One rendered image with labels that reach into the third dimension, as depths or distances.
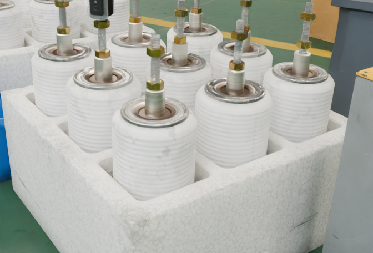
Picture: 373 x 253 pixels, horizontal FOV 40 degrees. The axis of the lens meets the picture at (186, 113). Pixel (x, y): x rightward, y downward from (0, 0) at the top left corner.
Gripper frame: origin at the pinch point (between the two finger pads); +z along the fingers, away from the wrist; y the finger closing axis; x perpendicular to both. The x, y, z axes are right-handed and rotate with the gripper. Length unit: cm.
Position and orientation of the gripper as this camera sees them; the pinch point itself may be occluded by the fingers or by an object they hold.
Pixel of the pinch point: (101, 1)
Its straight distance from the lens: 63.5
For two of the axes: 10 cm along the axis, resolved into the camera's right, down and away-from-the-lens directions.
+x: -9.8, -1.2, 1.7
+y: 2.1, -4.1, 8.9
